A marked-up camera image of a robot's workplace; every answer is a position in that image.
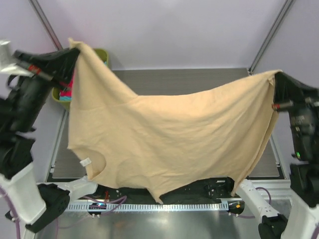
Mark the aluminium frame rail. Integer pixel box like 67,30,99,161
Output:
36,180,304,203

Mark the beige t shirt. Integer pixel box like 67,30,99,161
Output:
68,39,278,203

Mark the olive green plastic bin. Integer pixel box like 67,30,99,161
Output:
52,48,109,111

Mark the right aluminium corner post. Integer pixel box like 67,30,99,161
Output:
247,0,296,75

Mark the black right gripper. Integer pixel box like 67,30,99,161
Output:
270,69,319,155

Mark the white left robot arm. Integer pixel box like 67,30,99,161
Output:
0,45,106,233

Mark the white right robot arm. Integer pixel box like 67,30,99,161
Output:
224,72,319,239

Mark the left aluminium corner post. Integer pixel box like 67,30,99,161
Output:
28,0,63,50

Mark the white slotted cable duct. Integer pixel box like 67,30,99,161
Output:
65,201,229,212

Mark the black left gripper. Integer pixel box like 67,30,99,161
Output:
9,45,83,129

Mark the aluminium corner post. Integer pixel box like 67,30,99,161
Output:
247,0,296,75
28,0,63,50

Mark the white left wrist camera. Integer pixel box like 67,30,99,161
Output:
0,39,33,77

